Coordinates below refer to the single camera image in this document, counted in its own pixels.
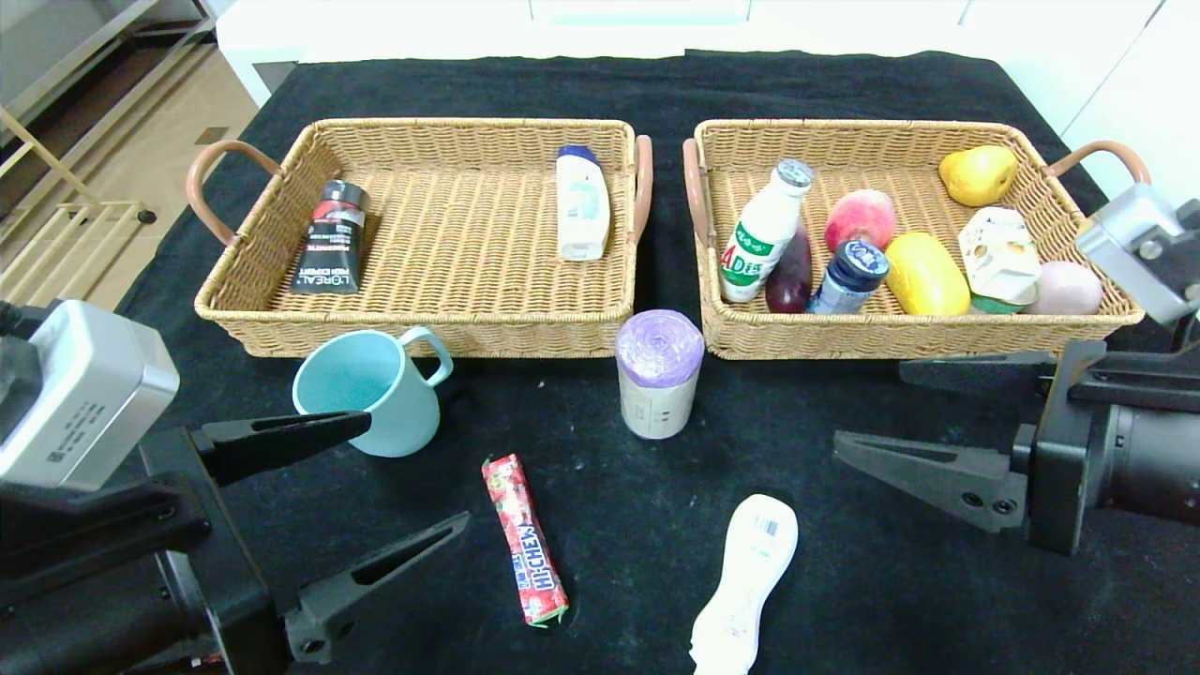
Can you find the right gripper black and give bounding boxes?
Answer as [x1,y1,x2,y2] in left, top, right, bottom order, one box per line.
[832,339,1200,557]

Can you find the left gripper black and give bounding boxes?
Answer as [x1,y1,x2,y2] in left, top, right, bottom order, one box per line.
[0,410,471,675]

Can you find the teal plastic mug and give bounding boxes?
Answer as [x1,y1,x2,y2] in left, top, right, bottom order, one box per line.
[292,327,455,458]

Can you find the white yellow drink carton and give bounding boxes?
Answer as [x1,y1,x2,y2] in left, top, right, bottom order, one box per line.
[958,206,1043,303]

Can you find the dark blue lidded jar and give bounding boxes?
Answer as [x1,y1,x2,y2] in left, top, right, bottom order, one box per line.
[806,239,890,316]

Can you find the white AD milk bottle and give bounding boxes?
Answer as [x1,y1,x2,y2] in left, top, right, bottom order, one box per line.
[719,159,815,304]

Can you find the yellow mango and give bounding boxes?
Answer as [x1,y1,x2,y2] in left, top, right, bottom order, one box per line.
[884,232,972,317]

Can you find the pale pink potato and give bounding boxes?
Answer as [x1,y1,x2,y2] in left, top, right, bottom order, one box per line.
[1024,261,1103,316]

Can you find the purple eggplant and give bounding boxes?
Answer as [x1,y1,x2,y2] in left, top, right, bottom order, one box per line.
[764,225,815,314]

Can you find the red Hi-Chew candy pack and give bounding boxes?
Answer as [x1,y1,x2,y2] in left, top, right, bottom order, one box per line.
[482,455,571,628]

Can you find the red peach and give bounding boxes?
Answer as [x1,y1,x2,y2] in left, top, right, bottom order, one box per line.
[825,189,897,252]

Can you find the yellow pear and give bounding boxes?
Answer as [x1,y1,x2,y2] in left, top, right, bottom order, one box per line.
[938,145,1019,208]

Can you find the white flat bottle with barcode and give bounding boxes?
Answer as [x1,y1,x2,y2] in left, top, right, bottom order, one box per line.
[689,495,799,675]

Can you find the black cosmetic tube red band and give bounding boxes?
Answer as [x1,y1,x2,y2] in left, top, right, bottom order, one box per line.
[290,179,371,295]

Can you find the purple trash bag roll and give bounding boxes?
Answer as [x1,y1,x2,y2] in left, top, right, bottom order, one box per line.
[615,309,705,442]

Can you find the white shampoo bottle blue cap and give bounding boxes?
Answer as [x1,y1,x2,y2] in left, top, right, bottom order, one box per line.
[556,144,612,263]

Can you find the black tablecloth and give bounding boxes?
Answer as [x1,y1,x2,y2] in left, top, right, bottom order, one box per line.
[0,49,1200,675]

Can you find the woven wicker basket brown handles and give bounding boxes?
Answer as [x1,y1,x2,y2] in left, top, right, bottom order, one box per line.
[682,118,1152,361]
[186,117,654,359]

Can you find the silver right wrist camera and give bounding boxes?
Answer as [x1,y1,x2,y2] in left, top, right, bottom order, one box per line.
[1076,184,1200,324]

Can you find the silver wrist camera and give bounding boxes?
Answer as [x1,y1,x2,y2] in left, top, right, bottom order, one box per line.
[0,300,180,491]
[1076,184,1200,324]

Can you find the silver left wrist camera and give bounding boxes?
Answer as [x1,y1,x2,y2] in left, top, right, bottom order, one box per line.
[0,300,180,491]

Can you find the left camera black cable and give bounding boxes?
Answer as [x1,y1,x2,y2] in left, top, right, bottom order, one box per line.
[0,302,43,340]

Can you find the grey metal shelf frame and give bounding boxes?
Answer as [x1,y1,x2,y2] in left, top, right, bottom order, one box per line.
[0,0,215,123]

